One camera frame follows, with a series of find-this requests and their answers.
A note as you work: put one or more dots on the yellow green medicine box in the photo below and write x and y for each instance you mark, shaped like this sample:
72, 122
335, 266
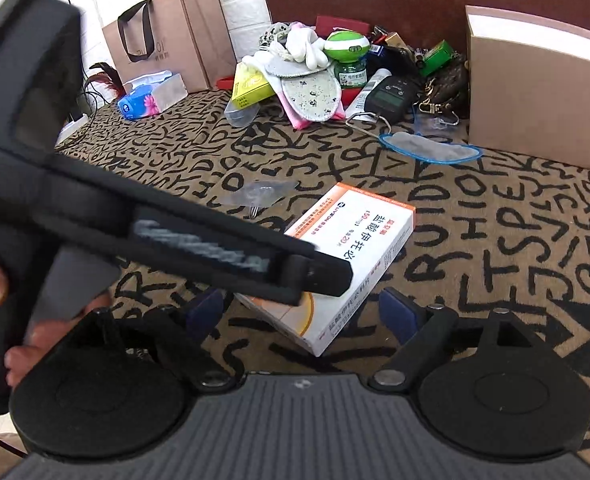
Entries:
250, 87

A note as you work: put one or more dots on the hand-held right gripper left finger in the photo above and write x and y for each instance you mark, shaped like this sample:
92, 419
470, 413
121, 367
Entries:
206, 310

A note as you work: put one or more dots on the black digital hanging scale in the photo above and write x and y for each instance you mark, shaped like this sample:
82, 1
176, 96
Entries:
392, 94

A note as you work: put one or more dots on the white orange medicine box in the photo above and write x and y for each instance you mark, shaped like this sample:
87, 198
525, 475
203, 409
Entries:
365, 240

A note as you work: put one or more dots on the grey spotted insole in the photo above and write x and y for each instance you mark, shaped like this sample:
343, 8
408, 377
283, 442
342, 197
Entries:
285, 66
310, 92

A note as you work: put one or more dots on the dark red feather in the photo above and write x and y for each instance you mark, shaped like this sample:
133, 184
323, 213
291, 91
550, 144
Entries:
110, 80

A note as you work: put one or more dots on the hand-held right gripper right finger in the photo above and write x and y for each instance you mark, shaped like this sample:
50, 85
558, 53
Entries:
394, 310

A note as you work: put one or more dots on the blue-edged mesh pouch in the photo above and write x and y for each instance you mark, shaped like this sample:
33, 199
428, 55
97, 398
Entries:
430, 147

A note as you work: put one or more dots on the black white patterned cloth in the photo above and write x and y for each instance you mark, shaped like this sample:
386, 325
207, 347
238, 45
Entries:
272, 35

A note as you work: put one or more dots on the clear plastic cup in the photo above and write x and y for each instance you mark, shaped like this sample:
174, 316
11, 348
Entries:
237, 114

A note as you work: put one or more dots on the pink cloth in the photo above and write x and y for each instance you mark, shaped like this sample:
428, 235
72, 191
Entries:
300, 119

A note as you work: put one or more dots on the black pouch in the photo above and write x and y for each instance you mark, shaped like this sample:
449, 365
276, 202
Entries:
400, 60

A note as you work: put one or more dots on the blue tissue pack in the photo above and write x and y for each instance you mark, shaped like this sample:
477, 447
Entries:
145, 102

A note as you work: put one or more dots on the small green box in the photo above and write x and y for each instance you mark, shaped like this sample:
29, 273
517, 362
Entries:
439, 55

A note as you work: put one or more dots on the brown patterned purse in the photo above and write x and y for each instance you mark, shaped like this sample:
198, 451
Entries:
447, 85

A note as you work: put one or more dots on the white tube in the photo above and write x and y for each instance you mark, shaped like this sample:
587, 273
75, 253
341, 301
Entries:
370, 92

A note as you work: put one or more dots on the green white round container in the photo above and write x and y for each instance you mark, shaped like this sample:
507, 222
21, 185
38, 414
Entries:
345, 45

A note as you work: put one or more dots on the tan storage box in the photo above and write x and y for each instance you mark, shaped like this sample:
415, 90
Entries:
540, 95

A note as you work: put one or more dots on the red box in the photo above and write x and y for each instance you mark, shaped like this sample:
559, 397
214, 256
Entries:
335, 24

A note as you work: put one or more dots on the clear plastic packet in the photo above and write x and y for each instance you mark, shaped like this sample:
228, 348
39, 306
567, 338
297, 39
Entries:
262, 192

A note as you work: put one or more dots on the white power strip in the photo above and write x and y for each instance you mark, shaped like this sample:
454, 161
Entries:
72, 127

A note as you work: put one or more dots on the metal key clip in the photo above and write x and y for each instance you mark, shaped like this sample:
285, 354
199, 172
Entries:
432, 110

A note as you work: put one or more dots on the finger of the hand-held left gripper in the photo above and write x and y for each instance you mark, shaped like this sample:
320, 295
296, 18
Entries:
327, 276
290, 282

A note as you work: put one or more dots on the green glass jar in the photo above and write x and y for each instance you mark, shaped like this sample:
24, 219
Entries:
351, 76

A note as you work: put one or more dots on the brown paper shopping bag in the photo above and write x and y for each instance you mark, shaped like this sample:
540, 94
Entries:
175, 35

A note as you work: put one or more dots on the letter printed blanket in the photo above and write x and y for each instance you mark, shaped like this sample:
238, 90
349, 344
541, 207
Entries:
500, 240

